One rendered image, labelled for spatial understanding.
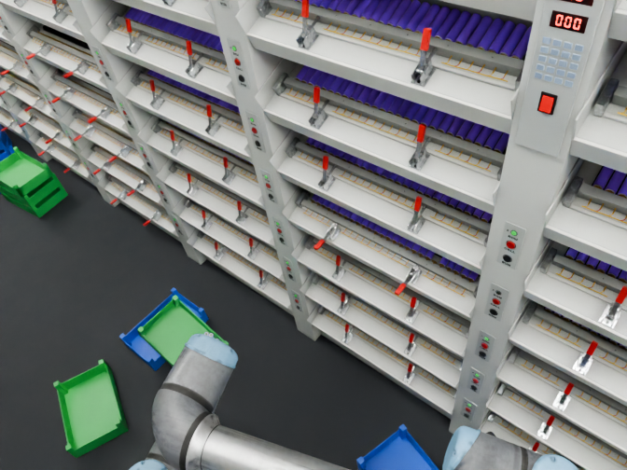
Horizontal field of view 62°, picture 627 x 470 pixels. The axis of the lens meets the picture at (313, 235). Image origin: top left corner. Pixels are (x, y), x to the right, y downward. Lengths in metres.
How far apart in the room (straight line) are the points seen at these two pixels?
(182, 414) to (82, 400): 1.30
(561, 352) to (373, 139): 0.64
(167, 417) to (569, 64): 0.89
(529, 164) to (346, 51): 0.40
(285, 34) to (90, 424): 1.65
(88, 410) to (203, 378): 1.25
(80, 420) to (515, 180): 1.84
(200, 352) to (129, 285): 1.49
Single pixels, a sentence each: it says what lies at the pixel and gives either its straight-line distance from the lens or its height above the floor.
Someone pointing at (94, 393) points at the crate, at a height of 0.00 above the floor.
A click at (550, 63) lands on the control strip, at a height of 1.43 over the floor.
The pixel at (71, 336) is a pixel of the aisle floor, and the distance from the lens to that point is 2.54.
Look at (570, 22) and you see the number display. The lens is 0.80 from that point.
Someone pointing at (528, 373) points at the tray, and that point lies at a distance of 1.50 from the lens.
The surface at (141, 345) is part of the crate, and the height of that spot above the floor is 0.00.
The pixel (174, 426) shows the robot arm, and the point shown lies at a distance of 1.06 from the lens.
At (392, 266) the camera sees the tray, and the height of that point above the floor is 0.74.
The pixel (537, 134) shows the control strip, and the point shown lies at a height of 1.31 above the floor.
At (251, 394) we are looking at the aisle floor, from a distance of 2.09.
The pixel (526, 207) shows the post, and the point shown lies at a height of 1.15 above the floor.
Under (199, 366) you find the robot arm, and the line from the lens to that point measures 1.10.
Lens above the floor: 1.85
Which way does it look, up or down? 48 degrees down
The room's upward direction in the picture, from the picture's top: 10 degrees counter-clockwise
